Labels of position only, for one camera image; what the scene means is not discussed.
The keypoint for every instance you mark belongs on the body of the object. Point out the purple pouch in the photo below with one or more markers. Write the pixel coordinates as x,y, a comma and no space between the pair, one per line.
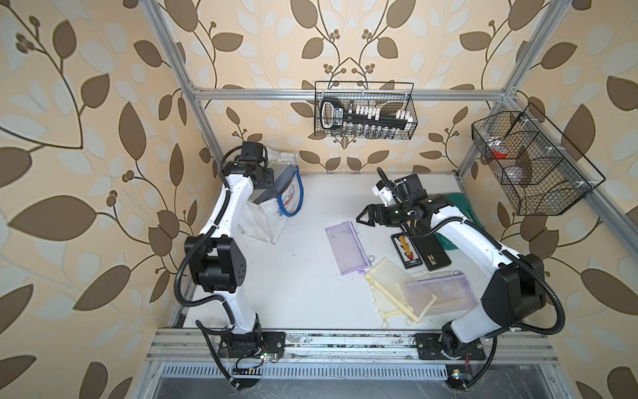
441,294
347,249

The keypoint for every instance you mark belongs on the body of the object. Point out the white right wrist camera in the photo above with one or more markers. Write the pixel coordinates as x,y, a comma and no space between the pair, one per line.
385,193

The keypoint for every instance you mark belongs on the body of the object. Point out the yellow trimmed mesh pouch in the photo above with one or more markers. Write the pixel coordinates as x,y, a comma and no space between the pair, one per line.
396,294

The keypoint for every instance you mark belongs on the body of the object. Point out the wall wire basket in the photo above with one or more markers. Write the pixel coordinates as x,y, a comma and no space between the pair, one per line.
389,96
547,172

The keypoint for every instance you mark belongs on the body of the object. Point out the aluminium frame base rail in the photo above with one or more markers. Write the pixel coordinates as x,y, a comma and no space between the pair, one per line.
369,355

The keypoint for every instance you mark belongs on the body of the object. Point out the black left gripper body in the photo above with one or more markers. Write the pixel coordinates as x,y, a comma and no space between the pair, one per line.
266,179

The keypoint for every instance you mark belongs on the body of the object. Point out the black yellow battery pack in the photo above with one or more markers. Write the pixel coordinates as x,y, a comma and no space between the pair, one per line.
430,250

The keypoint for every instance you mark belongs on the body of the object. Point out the back wall wire basket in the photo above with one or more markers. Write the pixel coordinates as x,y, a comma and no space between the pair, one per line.
389,96

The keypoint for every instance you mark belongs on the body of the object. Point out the white canvas tote bag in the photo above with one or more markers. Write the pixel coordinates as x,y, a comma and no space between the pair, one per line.
267,220

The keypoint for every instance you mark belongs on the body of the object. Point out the right wall wire basket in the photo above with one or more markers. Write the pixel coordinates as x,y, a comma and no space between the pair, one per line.
547,172

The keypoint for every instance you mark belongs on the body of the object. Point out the grey blue mesh pouch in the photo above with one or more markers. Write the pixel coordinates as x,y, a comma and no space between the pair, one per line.
283,173

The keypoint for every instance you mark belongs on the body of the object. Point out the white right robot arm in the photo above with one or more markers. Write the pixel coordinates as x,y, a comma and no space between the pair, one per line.
517,295

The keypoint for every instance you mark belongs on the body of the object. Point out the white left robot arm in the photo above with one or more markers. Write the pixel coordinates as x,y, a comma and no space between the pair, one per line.
214,268

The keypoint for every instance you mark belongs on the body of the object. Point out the red item in basket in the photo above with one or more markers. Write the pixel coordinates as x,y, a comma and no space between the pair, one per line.
498,150

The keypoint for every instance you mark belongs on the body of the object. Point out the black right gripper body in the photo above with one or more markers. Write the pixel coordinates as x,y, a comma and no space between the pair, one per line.
399,214

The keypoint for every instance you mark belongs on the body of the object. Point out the black socket tool set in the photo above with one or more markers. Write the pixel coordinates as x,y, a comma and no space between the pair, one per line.
334,114

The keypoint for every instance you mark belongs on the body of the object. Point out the black screwdriver bit case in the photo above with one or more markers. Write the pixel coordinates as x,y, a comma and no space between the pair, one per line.
409,257

